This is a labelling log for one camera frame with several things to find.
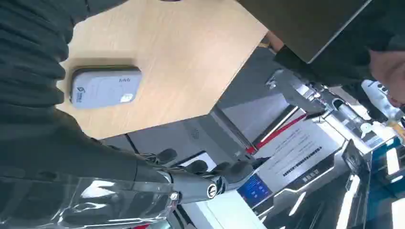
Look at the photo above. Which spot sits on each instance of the white printed notice sheet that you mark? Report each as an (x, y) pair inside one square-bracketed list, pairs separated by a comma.
[(297, 151)]

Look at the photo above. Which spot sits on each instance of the ribbed grey right arm sleeve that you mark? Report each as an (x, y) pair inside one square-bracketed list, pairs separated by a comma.
[(28, 47)]

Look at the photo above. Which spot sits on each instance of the silver kiosk machine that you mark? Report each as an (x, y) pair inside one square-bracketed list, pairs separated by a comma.
[(329, 189)]

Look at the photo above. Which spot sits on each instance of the person's hand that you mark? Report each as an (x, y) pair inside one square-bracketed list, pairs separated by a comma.
[(390, 75)]

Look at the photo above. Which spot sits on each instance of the red strip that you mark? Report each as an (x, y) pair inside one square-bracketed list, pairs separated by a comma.
[(275, 134)]

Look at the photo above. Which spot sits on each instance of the white card reader device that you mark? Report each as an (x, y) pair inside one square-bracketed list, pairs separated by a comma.
[(104, 88)]

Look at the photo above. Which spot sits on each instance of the dark flat panel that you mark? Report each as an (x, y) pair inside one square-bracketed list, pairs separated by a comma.
[(303, 25)]

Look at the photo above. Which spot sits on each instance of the person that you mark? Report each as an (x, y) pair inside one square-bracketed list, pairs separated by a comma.
[(348, 60)]

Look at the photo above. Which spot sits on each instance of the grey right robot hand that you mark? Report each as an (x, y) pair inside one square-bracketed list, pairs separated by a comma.
[(79, 177)]

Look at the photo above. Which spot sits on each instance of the blue display screen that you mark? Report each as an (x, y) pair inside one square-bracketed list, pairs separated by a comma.
[(254, 190)]

